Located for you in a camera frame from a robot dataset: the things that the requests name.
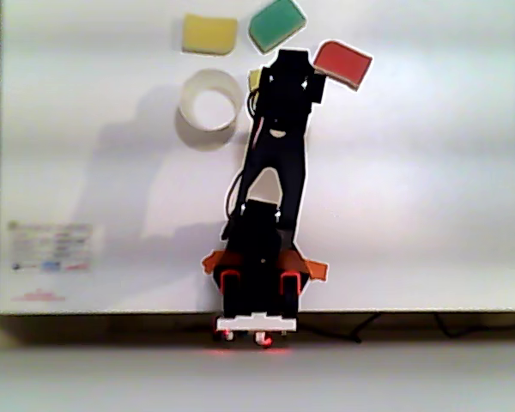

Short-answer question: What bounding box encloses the yellow and white sponge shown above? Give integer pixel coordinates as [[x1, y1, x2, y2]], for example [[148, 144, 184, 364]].
[[180, 12, 239, 57], [247, 67, 264, 92]]

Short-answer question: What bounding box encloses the green and white sponge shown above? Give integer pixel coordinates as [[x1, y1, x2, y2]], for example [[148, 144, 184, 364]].
[[247, 0, 308, 56]]

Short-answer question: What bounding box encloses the red and white sponge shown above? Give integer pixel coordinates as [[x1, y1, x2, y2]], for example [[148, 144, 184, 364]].
[[311, 39, 374, 93]]

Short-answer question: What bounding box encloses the white paper cup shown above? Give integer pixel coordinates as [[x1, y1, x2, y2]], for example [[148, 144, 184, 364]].
[[173, 68, 245, 153]]

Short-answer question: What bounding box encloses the orange tape strip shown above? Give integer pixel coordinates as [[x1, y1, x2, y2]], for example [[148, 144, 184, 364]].
[[200, 250, 231, 276], [278, 248, 330, 283]]

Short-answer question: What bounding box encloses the black orange table clamp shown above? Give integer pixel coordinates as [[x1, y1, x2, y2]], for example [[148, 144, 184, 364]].
[[219, 269, 242, 297], [278, 269, 302, 297]]

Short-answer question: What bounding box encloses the white controller board holder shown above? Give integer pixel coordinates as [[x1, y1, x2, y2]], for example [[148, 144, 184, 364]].
[[214, 312, 298, 348]]

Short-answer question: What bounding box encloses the printed label sticker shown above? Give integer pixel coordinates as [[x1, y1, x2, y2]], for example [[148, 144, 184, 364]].
[[7, 221, 94, 274]]

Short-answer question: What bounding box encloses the black arm base cable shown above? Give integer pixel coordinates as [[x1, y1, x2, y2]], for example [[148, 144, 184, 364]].
[[222, 171, 244, 227]]

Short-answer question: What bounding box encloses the black power cable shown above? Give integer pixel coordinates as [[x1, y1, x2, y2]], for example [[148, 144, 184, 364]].
[[431, 312, 515, 340], [300, 312, 383, 344]]

